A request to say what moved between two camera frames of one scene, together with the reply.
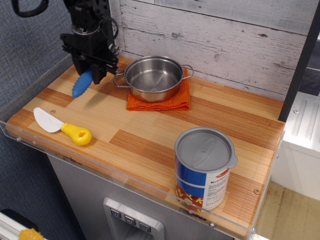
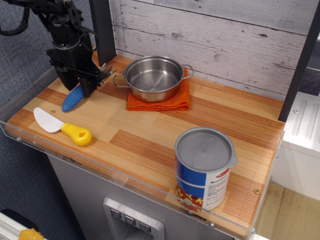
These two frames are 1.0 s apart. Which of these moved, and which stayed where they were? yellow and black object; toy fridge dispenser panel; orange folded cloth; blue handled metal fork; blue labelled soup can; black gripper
Moved: black gripper; blue handled metal fork
Stayed: toy fridge dispenser panel; blue labelled soup can; orange folded cloth; yellow and black object
